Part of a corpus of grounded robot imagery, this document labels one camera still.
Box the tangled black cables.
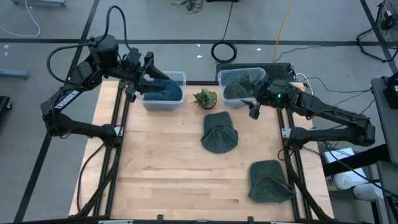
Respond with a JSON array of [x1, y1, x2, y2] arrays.
[[171, 0, 205, 14]]

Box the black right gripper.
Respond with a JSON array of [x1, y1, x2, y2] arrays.
[[241, 77, 283, 121]]

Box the clear plastic bin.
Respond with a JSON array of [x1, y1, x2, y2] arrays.
[[217, 67, 267, 110], [136, 70, 187, 112]]

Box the black floor fan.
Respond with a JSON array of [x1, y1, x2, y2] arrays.
[[356, 0, 398, 63]]

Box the small potted succulent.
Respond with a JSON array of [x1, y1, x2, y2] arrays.
[[192, 88, 218, 110]]

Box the grey side desk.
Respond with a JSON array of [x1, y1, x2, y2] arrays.
[[371, 76, 398, 224]]

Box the grey furniture base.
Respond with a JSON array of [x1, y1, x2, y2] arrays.
[[11, 0, 67, 7]]

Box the black bar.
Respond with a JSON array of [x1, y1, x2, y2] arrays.
[[322, 144, 391, 177]]

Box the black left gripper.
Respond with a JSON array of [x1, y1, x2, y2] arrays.
[[122, 47, 171, 103]]

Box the white floor cable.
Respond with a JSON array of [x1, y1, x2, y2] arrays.
[[0, 0, 42, 37]]

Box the white paper roll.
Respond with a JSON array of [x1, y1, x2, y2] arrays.
[[353, 182, 386, 202]]

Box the white box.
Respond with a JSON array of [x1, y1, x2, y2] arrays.
[[322, 147, 356, 165]]

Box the black floor item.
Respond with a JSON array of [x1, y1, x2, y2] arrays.
[[0, 95, 13, 112]]

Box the coiled black floor cable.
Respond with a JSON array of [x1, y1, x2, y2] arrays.
[[210, 0, 239, 64]]

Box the dark green cap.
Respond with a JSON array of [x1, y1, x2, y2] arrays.
[[248, 159, 297, 203], [223, 73, 261, 101], [200, 111, 239, 154]]

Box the grey floor bar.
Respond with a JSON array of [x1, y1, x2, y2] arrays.
[[0, 68, 30, 80]]

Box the black desk device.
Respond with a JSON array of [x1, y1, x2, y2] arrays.
[[383, 72, 398, 110]]

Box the black aluminium rig frame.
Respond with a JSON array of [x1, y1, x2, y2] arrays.
[[76, 80, 335, 224]]

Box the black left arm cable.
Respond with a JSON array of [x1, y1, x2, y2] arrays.
[[45, 4, 133, 85]]

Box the white cable loop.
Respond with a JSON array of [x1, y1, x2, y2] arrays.
[[295, 73, 315, 94]]

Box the yellow extension cable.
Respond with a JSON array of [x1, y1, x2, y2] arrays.
[[272, 0, 295, 63]]

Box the white wipes container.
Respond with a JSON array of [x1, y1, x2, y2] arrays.
[[325, 167, 371, 192]]

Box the black computer case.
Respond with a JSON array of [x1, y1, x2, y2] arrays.
[[215, 62, 296, 83]]

